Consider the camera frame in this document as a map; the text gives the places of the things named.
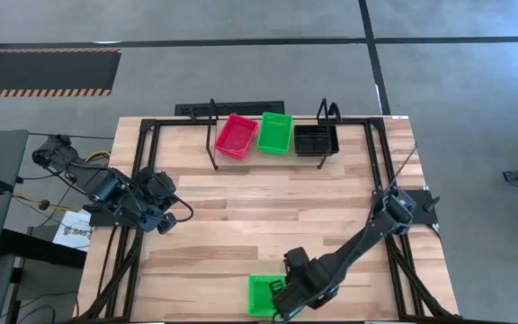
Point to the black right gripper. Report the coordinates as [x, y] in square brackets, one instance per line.
[310, 283]

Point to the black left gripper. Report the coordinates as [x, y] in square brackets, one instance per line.
[155, 186]

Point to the green plastic basket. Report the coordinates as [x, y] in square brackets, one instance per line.
[274, 134]
[261, 297]

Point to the red plastic basket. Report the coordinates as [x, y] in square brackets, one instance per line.
[236, 137]

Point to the black plastic basket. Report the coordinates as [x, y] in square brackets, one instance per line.
[315, 141]

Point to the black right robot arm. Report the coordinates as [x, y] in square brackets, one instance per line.
[358, 243]

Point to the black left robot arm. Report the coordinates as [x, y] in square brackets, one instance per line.
[101, 186]

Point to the white printed paper sheet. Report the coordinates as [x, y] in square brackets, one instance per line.
[72, 234]

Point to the black furniture beam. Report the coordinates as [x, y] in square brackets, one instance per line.
[38, 247]

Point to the black mat orange striped edge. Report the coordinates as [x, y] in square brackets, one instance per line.
[38, 69]

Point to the black aluminium table frame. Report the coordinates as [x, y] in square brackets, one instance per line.
[173, 121]

